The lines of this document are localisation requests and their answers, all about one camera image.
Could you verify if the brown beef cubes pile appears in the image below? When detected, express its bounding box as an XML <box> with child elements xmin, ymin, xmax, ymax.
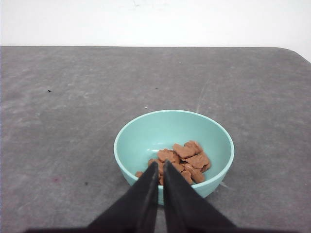
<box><xmin>147</xmin><ymin>140</ymin><xmax>211</xmax><ymax>186</ymax></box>

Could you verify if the teal bowl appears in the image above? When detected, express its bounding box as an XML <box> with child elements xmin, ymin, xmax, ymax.
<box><xmin>114</xmin><ymin>110</ymin><xmax>234</xmax><ymax>205</ymax></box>

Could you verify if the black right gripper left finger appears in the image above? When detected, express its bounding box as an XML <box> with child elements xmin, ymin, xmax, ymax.
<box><xmin>87</xmin><ymin>162</ymin><xmax>158</xmax><ymax>233</ymax></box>

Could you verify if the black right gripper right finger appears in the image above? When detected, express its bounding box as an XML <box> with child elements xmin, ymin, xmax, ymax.
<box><xmin>163</xmin><ymin>161</ymin><xmax>237</xmax><ymax>233</ymax></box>

